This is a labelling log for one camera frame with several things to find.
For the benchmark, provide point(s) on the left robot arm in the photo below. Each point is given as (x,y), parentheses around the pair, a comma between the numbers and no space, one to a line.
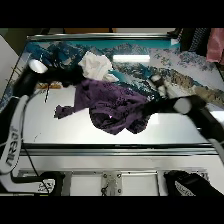
(15,133)

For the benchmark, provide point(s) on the purple garment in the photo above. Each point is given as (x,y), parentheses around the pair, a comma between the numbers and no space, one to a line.
(110,103)

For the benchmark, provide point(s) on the silver frame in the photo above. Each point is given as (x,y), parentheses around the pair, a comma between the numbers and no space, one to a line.
(113,181)

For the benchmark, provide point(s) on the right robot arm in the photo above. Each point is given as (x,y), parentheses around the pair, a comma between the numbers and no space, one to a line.
(203,116)

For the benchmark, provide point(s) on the black garment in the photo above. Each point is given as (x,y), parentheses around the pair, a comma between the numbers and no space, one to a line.
(190,38)

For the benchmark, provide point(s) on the white garment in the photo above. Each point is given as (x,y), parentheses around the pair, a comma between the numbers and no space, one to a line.
(96,66)

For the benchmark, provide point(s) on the pink garment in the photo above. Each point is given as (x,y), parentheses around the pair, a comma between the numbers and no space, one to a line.
(216,45)

